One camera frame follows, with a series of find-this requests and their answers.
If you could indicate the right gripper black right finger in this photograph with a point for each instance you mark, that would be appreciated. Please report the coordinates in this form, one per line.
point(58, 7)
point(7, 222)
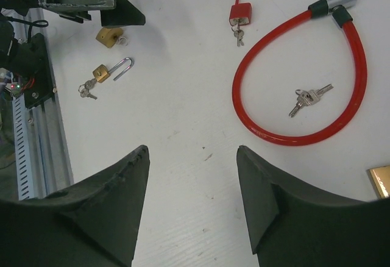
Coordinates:
point(293, 223)

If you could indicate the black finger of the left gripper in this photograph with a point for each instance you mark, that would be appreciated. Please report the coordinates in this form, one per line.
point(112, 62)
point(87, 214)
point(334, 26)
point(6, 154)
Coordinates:
point(124, 14)

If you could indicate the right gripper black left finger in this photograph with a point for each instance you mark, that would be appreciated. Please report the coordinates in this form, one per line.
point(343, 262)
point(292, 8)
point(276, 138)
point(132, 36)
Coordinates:
point(94, 222)

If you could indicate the large brass padlock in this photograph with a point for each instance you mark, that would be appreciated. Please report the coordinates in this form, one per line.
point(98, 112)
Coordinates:
point(379, 178)

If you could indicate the small red padlock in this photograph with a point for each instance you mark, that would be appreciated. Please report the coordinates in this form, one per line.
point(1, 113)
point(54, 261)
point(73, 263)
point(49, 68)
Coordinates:
point(240, 14)

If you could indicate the large padlock keys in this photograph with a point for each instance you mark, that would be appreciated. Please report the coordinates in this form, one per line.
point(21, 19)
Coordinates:
point(307, 98)

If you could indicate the red cable lock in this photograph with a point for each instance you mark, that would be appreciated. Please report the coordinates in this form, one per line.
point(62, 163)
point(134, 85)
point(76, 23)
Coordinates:
point(282, 43)

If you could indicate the medium brass padlock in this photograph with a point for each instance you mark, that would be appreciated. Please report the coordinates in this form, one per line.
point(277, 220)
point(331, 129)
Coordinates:
point(111, 36)

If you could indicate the small brass padlock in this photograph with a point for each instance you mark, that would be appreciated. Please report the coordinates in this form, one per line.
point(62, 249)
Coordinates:
point(102, 73)

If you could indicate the small red padlock keys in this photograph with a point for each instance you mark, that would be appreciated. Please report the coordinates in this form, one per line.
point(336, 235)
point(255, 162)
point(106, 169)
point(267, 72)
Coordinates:
point(238, 33)

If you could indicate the aluminium mounting rail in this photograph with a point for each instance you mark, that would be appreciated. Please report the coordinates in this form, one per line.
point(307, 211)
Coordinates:
point(48, 148)

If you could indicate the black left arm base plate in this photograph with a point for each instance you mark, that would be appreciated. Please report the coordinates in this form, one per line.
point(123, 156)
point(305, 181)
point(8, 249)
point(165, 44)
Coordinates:
point(37, 71)

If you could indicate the white slotted cable duct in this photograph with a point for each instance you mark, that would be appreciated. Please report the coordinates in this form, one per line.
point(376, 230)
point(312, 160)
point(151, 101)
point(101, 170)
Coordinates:
point(24, 167)

